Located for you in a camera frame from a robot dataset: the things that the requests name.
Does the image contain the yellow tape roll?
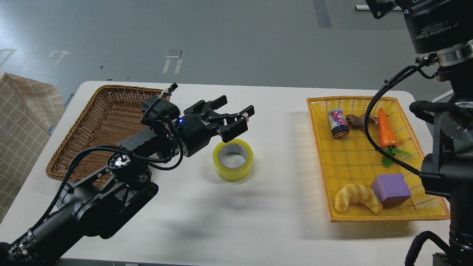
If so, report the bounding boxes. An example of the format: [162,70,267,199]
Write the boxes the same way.
[212,139,253,182]

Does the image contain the toy croissant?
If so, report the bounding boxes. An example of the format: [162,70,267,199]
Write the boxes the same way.
[335,183,383,214]

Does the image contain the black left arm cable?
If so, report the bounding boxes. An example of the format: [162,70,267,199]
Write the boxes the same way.
[35,122,184,229]

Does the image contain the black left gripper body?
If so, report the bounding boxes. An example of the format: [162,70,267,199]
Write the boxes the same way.
[176,111,224,158]

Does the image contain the brown toy animal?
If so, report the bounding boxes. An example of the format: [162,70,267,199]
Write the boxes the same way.
[345,113,379,132]

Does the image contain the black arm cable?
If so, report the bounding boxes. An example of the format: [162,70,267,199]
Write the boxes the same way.
[364,55,440,176]
[35,122,184,229]

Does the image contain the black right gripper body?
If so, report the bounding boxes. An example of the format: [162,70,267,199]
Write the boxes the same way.
[395,0,473,54]

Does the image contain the orange toy carrot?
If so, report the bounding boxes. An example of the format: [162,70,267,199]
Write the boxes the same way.
[377,108,411,158]

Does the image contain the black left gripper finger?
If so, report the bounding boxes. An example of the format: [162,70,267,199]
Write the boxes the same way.
[218,105,255,143]
[184,95,228,115]

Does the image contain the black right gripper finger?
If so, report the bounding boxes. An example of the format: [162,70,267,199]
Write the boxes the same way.
[365,0,397,20]

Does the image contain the brown wicker basket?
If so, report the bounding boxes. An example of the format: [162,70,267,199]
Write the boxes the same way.
[45,85,162,181]

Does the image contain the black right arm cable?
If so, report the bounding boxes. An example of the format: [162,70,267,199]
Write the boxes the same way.
[364,55,440,176]

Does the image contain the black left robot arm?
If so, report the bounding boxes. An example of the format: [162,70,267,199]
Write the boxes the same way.
[1,83,255,266]

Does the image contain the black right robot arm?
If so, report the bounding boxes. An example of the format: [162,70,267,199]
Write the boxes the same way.
[365,0,473,266]

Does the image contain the yellow plastic basket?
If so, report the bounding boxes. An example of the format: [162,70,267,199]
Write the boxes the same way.
[306,96,450,222]

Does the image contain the small drink can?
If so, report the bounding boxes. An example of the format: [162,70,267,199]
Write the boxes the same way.
[327,108,350,139]

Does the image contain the white table leg base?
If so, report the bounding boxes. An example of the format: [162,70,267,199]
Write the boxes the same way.
[355,5,370,11]

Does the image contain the beige checkered cloth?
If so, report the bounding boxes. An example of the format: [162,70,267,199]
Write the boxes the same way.
[0,72,65,221]

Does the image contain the purple foam cube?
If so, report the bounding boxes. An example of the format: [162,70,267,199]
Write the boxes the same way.
[371,173,412,207]

